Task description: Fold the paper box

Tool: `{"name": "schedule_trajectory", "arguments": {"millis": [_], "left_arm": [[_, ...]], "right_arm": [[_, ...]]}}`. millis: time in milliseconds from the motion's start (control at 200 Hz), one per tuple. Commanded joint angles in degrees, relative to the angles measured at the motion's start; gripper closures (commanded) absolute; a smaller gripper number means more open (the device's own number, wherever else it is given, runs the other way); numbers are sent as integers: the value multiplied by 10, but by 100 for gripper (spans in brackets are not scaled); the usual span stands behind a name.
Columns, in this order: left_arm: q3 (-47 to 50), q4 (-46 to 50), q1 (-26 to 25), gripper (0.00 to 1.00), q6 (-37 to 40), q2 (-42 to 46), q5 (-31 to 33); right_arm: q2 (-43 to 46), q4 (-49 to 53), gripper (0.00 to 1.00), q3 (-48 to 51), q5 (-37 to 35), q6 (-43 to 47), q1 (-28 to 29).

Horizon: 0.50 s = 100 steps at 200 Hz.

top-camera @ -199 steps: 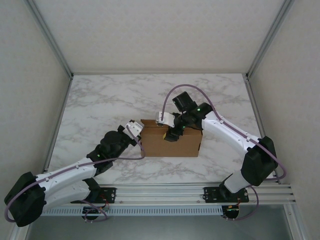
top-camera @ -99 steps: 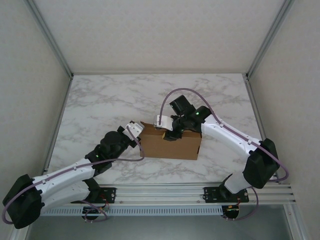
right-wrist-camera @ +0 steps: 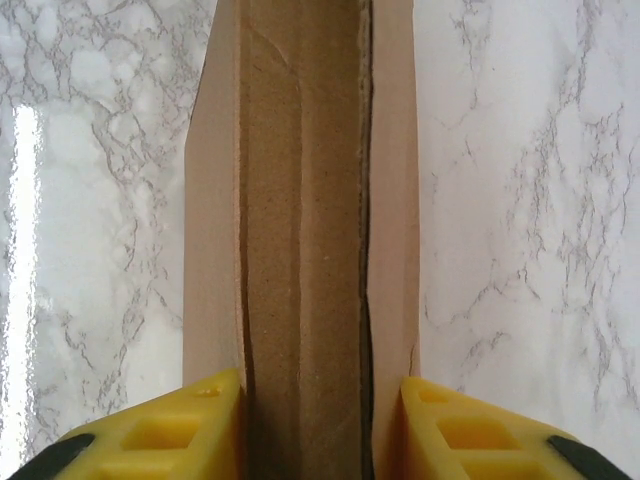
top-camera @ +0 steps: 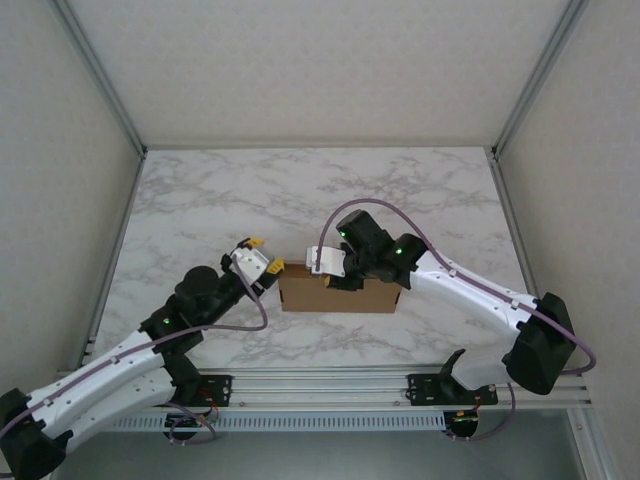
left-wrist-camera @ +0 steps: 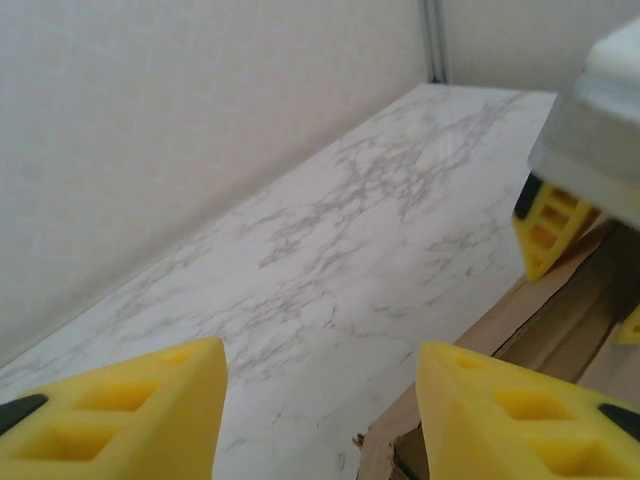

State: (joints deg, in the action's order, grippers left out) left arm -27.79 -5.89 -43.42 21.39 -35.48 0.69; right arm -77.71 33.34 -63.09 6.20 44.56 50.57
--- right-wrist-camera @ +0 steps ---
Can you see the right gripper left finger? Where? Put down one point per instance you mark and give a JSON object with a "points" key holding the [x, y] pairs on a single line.
{"points": [[200, 425]]}

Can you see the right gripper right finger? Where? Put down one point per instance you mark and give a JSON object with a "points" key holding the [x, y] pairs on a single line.
{"points": [[450, 435]]}

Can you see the brown cardboard box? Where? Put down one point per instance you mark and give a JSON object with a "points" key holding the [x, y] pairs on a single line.
{"points": [[300, 250]]}

